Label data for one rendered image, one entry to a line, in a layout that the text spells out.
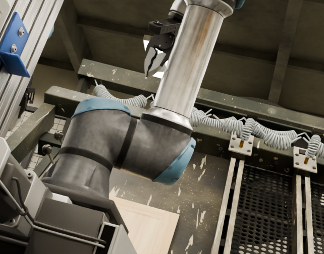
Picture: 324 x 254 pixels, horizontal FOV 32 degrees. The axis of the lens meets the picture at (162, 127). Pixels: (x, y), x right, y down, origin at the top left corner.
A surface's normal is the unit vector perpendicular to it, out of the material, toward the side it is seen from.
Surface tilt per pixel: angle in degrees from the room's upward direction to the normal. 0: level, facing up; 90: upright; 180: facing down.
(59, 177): 72
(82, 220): 90
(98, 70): 90
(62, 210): 90
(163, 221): 50
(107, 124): 87
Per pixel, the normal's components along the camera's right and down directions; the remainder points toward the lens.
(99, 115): 0.13, -0.36
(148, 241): 0.18, -0.87
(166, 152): 0.18, -0.07
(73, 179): 0.18, -0.62
